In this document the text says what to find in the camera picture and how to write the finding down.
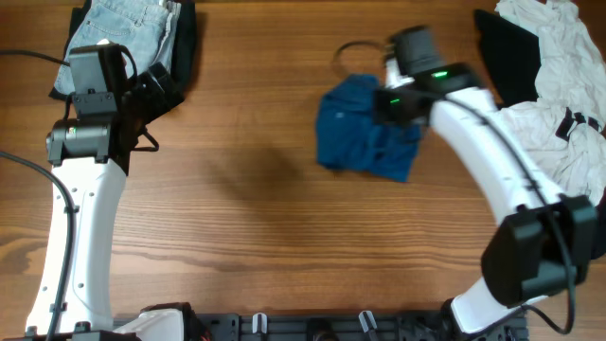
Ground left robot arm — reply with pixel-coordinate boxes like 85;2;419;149
1;42;212;341

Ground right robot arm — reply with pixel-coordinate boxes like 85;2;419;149
374;27;598;340

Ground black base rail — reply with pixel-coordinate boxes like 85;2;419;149
113;310;528;341

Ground dark blue polo shirt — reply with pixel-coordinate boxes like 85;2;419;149
315;74;421;183

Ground light blue folded jeans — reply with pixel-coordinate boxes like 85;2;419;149
64;0;184;76

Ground white crumpled garment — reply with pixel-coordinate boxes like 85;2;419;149
495;0;605;205

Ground black garment on right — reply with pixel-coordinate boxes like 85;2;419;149
474;9;605;259

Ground black folded garment under jeans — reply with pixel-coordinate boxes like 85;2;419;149
64;1;198;88

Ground right black cable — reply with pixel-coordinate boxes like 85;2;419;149
332;40;578;335

